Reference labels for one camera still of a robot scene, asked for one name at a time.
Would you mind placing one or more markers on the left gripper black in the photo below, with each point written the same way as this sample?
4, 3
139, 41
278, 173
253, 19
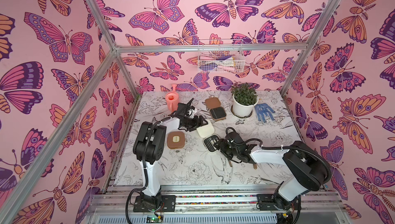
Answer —
195, 124

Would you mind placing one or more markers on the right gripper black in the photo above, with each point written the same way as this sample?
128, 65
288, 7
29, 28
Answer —
222, 144

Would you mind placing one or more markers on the cream clipper case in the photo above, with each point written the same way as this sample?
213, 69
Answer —
210, 139

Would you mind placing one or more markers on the tan brown clipper case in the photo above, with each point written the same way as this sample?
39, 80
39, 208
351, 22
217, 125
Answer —
176, 140

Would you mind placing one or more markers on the dark brown clipper case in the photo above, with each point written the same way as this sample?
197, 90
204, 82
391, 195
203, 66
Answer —
215, 109

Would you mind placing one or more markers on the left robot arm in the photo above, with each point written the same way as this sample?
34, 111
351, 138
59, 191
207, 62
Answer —
149, 147

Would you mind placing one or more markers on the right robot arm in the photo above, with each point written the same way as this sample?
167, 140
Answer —
309, 170

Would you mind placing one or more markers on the pink watering can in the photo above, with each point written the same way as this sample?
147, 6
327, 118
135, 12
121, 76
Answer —
172, 98

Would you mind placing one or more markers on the plant saucer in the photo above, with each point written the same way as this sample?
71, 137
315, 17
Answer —
240, 117

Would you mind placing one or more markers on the blue gardening glove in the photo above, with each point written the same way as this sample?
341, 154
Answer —
264, 111

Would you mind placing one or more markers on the white potted green plant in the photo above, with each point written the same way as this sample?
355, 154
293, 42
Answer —
245, 99

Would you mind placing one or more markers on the white wire wall basket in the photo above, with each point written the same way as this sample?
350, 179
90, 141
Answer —
221, 58

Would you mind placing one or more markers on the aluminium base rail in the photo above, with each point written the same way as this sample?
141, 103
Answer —
217, 204

